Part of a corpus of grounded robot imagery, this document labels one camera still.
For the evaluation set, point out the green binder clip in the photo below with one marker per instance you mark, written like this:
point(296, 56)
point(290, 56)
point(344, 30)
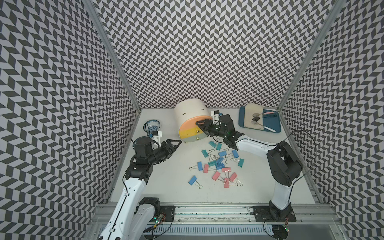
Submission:
point(212, 160)
point(207, 152)
point(213, 144)
point(240, 162)
point(220, 147)

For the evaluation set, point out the blue binder clip right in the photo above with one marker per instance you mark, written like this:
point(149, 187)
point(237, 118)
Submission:
point(233, 154)

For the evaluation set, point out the beige folded cloth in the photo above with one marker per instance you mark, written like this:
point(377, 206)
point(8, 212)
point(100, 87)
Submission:
point(252, 116)

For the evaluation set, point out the aluminium front rail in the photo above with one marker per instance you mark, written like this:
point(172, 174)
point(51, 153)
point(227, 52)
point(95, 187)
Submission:
point(244, 214)

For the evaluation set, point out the blue binder clip lower centre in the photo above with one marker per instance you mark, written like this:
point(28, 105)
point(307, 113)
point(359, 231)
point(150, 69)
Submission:
point(219, 166)

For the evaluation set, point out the green binder clip top right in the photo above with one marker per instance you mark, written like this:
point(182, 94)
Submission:
point(220, 147)

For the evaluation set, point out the white handled spoon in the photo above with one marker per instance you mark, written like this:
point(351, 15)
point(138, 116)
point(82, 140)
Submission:
point(266, 128)

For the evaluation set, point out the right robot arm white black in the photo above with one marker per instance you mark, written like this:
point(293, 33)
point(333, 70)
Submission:
point(284, 164)

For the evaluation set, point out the cream round drawer cabinet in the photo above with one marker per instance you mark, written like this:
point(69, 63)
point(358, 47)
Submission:
point(187, 113)

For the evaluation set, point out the pink binder clip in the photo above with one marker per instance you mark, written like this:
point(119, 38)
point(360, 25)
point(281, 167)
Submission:
point(234, 179)
point(228, 183)
point(207, 169)
point(226, 171)
point(217, 177)

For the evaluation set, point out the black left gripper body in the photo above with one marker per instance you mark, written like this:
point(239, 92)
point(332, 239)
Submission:
point(161, 153)

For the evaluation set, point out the aluminium corner post right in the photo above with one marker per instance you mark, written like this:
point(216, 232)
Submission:
point(324, 29)

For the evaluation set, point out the teal handled spoon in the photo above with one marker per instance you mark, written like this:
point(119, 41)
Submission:
point(263, 117)

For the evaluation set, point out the aluminium corner post left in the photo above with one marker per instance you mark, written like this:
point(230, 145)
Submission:
point(90, 8)

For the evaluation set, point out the blue binder clip pile middle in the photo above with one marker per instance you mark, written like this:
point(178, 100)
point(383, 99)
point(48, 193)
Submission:
point(220, 160)

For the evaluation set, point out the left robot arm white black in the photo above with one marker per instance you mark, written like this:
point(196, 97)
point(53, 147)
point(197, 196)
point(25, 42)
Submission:
point(133, 212)

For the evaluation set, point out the pink binder clip bottom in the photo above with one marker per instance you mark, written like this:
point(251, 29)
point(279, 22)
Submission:
point(228, 183)

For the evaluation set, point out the blue binder clip front left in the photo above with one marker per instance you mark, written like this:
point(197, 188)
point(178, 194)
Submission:
point(193, 182)

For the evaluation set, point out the blue binder clip middle left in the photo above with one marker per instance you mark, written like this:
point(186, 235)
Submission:
point(198, 166)

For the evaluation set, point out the aluminium corner post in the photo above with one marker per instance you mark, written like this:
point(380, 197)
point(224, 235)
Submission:
point(90, 8)
point(324, 29)

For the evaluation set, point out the blue binder clip upper centre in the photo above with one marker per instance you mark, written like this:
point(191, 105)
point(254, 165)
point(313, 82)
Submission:
point(223, 155)

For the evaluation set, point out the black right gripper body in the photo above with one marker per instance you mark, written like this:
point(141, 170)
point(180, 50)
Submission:
point(214, 129)

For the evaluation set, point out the teal blue tray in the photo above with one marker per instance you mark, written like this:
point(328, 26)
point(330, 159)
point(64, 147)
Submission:
point(271, 122)

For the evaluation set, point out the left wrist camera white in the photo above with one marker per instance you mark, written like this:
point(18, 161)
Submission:
point(156, 136)

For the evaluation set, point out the pink handled spoon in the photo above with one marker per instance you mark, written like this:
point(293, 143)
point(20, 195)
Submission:
point(264, 114)

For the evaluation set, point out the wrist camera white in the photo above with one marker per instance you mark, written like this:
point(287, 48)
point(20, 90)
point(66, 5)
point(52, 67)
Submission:
point(216, 115)
point(156, 136)

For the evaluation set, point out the green binder clip centre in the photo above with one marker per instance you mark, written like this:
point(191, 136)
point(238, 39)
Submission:
point(212, 160)

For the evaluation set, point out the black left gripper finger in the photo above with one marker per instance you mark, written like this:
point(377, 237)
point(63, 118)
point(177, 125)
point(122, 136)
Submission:
point(174, 141)
point(173, 148)

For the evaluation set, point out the green binder clip far right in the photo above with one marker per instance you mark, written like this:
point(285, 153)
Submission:
point(240, 162)

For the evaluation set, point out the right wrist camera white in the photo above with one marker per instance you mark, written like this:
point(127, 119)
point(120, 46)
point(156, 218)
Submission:
point(216, 115)

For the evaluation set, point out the green binder clip left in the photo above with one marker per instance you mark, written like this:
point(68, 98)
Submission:
point(207, 152)

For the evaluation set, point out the blue floral bowl far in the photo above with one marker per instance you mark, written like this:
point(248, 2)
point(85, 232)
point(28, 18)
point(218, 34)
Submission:
point(151, 125)

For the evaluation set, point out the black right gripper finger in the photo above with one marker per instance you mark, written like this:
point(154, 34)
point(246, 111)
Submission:
point(205, 122)
point(208, 128)

